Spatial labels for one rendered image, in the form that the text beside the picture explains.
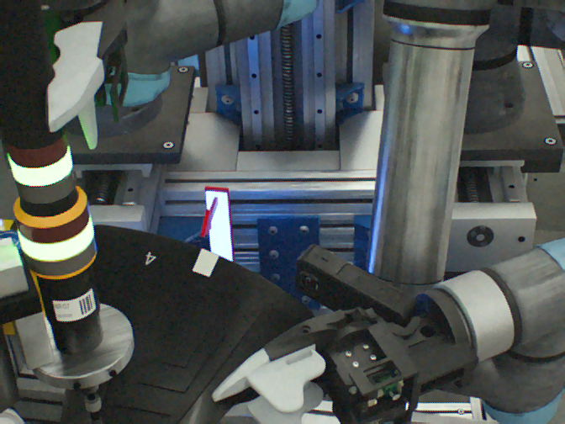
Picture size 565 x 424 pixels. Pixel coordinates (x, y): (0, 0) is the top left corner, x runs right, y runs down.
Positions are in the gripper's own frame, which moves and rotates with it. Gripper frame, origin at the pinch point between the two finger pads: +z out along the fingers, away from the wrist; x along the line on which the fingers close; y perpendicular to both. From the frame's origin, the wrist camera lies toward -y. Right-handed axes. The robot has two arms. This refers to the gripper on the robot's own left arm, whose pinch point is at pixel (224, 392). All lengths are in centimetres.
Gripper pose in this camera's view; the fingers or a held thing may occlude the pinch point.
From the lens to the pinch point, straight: 87.4
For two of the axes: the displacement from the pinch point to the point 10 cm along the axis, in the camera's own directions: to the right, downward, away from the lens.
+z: -9.0, 3.0, -3.2
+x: -0.1, 7.1, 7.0
